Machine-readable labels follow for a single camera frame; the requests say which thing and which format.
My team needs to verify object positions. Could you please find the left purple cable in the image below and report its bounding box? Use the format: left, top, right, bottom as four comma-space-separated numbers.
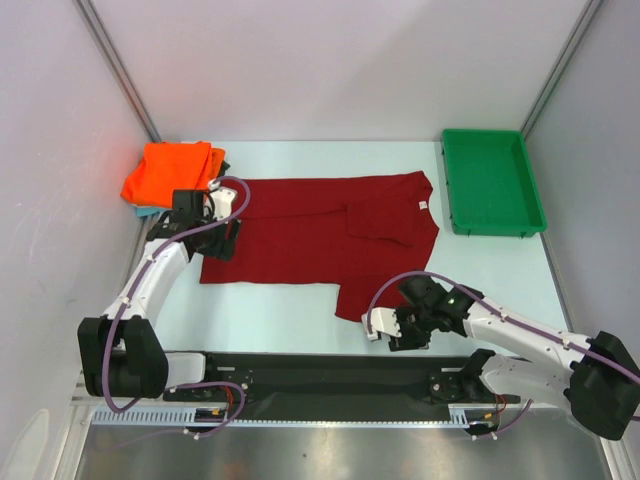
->
104, 175, 253, 441

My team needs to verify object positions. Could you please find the dark folded t-shirt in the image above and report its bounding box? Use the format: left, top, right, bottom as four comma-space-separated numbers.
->
219, 161, 231, 176

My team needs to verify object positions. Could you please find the purple cable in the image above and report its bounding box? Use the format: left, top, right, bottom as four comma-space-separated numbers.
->
104, 175, 253, 441
367, 270, 640, 441

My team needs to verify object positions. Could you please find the left rear aluminium post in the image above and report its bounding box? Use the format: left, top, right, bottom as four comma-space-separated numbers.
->
72, 0, 162, 142

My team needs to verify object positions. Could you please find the aluminium post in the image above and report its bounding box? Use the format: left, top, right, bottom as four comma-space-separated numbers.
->
72, 0, 162, 142
520, 0, 607, 139

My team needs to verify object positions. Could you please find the light blue folded t-shirt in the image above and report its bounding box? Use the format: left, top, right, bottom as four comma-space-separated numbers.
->
134, 206, 164, 218

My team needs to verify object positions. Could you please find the green plastic tray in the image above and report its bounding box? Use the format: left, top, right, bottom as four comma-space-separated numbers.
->
441, 128, 547, 238

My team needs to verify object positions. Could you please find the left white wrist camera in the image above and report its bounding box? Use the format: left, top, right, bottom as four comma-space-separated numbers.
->
204, 180, 237, 221

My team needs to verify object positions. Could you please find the front aluminium extrusion beam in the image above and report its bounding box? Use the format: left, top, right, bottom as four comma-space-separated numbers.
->
71, 366, 461, 405

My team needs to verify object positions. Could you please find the orange folded t-shirt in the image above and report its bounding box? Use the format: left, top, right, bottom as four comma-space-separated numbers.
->
121, 142, 226, 208

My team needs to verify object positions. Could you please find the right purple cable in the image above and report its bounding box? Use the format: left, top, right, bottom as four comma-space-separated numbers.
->
367, 270, 640, 441

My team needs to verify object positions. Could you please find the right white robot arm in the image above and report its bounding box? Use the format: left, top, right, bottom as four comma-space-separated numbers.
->
363, 271, 639, 441

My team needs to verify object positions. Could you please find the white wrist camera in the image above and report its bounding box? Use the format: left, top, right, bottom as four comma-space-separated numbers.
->
361, 307, 402, 341
204, 180, 237, 221

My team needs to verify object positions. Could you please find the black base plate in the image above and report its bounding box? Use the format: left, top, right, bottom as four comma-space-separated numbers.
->
163, 353, 520, 423

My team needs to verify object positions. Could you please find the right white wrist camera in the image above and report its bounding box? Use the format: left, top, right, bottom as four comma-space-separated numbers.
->
361, 307, 402, 341

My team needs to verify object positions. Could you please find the right rear aluminium post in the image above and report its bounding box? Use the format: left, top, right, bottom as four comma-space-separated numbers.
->
520, 0, 607, 139

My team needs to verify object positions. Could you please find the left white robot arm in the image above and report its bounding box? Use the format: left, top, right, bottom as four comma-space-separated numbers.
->
77, 182, 242, 400

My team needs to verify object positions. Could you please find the light blue cable duct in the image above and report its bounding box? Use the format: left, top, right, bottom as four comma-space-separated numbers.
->
92, 406, 470, 429

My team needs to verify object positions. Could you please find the dark red t-shirt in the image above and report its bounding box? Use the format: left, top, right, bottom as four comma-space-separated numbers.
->
200, 171, 439, 322

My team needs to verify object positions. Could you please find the aluminium frame rail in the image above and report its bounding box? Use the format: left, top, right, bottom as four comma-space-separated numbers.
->
109, 216, 155, 320

